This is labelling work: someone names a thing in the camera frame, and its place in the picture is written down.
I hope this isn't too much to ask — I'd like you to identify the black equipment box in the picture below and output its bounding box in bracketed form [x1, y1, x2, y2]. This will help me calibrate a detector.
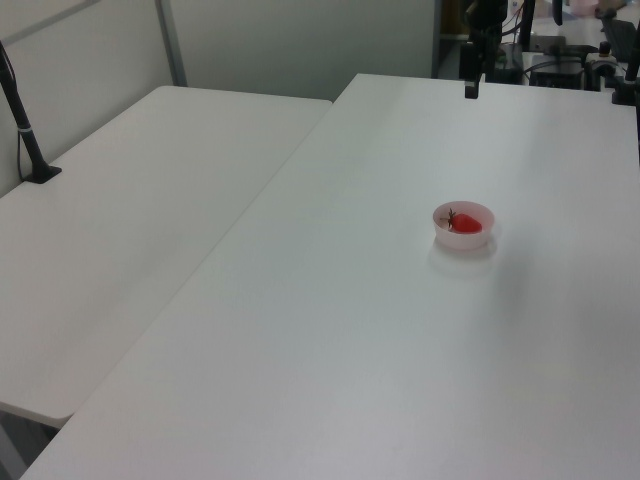
[528, 44, 601, 91]

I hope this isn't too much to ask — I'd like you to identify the pink plastic bowl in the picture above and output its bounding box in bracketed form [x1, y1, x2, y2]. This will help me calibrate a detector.
[431, 199, 496, 251]

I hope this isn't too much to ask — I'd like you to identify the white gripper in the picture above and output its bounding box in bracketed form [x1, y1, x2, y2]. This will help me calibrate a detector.
[460, 43, 486, 100]

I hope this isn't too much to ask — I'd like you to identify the black camera stand with base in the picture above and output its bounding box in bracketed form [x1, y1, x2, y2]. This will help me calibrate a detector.
[0, 39, 64, 187]

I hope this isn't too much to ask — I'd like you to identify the red strawberry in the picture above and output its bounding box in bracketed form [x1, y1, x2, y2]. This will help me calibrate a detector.
[446, 208, 484, 235]

